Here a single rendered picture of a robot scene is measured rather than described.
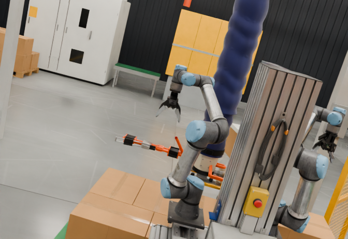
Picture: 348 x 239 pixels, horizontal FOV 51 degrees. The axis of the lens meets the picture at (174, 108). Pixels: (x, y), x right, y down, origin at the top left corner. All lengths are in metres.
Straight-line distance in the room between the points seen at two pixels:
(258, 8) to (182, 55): 7.37
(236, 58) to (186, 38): 7.30
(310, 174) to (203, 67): 8.01
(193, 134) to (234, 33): 0.92
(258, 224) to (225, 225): 0.17
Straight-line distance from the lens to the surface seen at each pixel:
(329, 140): 2.42
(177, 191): 2.11
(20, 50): 9.06
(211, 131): 1.89
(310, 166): 2.02
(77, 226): 3.02
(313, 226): 3.01
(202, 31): 9.80
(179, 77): 2.16
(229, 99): 2.56
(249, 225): 1.89
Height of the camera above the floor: 2.11
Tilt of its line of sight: 13 degrees down
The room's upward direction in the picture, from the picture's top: 15 degrees clockwise
